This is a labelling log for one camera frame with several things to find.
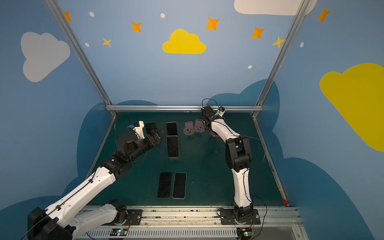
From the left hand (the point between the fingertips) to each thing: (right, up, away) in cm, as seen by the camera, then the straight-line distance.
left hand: (163, 133), depth 72 cm
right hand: (+32, +7, +28) cm, 43 cm away
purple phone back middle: (-2, +2, +37) cm, 37 cm away
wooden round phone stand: (+30, -2, +35) cm, 46 cm away
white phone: (+7, -31, +11) cm, 34 cm away
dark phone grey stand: (-2, -30, +11) cm, 32 cm away
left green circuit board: (-21, -47, -2) cm, 52 cm away
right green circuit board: (+40, -48, -1) cm, 62 cm away
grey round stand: (+19, +4, +35) cm, 40 cm away
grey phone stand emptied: (+12, +2, +32) cm, 34 cm away
